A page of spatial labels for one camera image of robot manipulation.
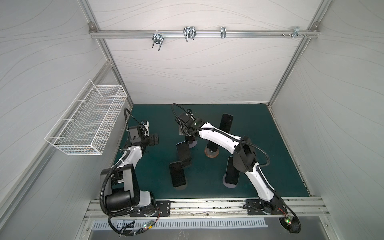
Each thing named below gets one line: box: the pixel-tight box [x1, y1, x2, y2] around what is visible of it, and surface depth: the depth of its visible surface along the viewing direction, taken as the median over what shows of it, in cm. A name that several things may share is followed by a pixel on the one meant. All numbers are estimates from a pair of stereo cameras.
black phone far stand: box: [219, 113, 234, 133], surface depth 97 cm
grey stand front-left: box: [173, 180, 188, 191], surface depth 78 cm
